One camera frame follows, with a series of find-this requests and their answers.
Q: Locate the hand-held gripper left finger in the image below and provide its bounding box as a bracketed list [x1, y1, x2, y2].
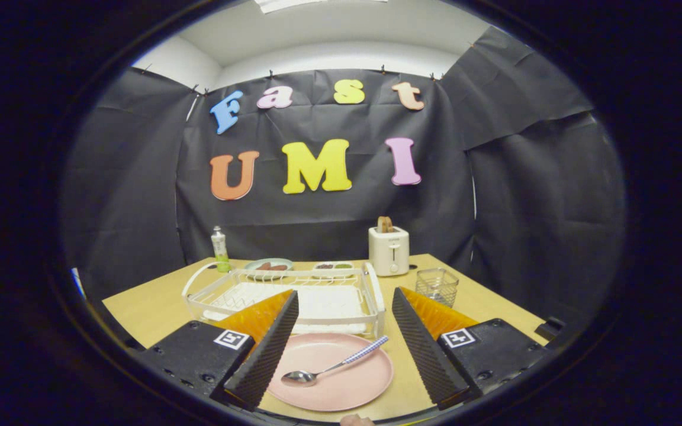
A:
[140, 289, 300, 412]

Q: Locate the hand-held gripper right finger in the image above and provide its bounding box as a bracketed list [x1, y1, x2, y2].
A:
[391, 286, 549, 410]

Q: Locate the checkered handle metal spoon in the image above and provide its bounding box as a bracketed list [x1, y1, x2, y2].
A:
[281, 335, 390, 388]

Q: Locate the metal wire basket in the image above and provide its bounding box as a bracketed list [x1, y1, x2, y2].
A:
[416, 267, 459, 308]

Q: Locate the pink plate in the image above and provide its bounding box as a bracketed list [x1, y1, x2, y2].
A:
[267, 332, 394, 412]

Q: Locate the white dish rack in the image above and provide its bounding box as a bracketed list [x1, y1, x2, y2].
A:
[182, 262, 387, 339]

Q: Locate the light green plate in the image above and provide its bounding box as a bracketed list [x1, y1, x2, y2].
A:
[244, 257, 295, 274]

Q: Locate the small white divided dish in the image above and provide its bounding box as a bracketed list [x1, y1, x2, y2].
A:
[312, 261, 355, 279]

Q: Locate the white toaster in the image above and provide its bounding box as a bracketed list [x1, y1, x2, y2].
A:
[368, 225, 410, 277]

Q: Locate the white and green bottle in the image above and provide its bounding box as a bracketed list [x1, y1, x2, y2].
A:
[211, 225, 231, 273]

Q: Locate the black table clamp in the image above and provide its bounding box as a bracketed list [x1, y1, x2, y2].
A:
[533, 317, 567, 341]

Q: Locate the black backdrop cloth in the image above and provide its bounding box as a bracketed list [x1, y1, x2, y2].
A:
[60, 27, 626, 332]

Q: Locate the ceiling light panel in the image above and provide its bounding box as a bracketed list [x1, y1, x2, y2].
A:
[255, 0, 388, 14]

